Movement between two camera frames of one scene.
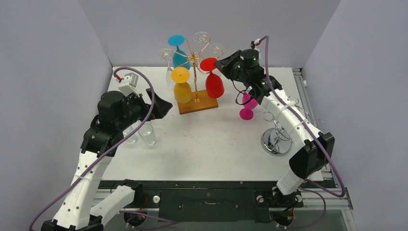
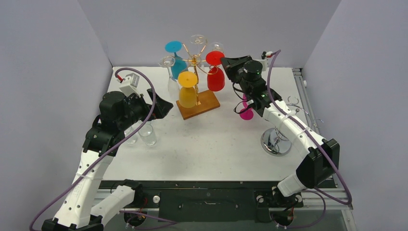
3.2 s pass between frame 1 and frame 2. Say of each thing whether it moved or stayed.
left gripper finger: stayed
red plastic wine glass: moved
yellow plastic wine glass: moved
